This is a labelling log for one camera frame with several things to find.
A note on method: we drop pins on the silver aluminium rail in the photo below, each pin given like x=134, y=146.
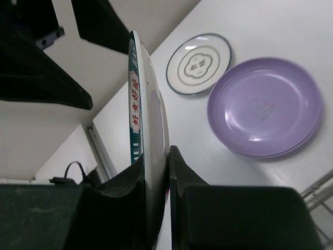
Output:
x=105, y=167

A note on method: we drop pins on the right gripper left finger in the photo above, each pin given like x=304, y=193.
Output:
x=70, y=216

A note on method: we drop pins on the white plate with rings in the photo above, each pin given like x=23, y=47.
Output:
x=198, y=63

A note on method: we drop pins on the grey wire dish rack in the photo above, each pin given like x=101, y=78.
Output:
x=318, y=198

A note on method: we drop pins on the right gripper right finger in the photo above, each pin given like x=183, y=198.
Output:
x=207, y=216

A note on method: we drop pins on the white plate floral rim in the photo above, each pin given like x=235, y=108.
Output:
x=149, y=139

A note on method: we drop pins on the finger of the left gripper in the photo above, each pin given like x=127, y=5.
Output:
x=27, y=73
x=98, y=23

